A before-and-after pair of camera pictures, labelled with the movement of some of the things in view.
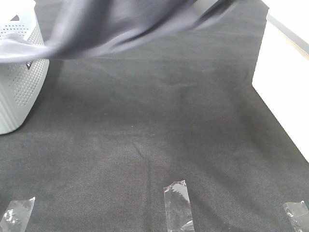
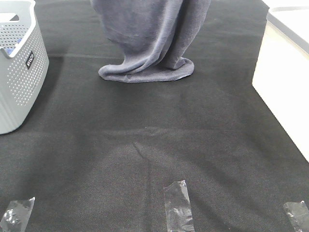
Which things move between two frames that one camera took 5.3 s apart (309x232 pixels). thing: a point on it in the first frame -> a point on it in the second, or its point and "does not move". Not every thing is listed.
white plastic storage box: x=281 y=77 does not move
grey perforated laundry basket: x=21 y=83 does not move
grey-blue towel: x=89 y=28 -> x=155 y=36
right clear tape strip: x=299 y=213 does not move
